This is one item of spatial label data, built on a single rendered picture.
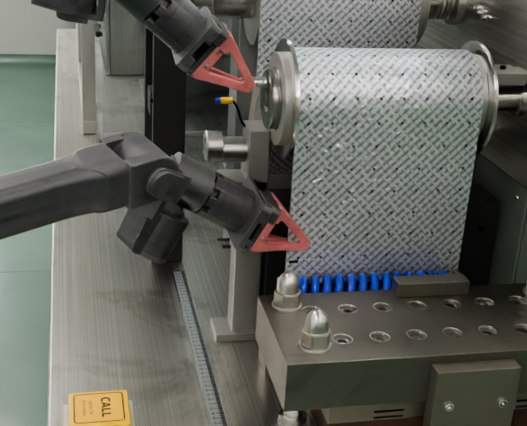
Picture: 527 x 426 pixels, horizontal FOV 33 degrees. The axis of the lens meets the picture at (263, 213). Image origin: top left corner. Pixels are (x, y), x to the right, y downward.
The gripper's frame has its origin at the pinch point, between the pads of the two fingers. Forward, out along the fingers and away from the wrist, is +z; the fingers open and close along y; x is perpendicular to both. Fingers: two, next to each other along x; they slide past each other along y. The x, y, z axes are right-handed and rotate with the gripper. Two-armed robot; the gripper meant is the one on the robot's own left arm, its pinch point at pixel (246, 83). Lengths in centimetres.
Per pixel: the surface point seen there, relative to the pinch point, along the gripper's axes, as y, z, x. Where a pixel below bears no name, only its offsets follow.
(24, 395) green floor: -121, 53, -126
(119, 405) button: 17.4, 9.9, -36.2
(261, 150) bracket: -1.0, 7.8, -5.2
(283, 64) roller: 2.5, 1.0, 4.9
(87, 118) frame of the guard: -94, 7, -41
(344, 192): 6.1, 17.0, -1.3
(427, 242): 5.9, 30.7, 0.8
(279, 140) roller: 3.7, 6.9, -2.1
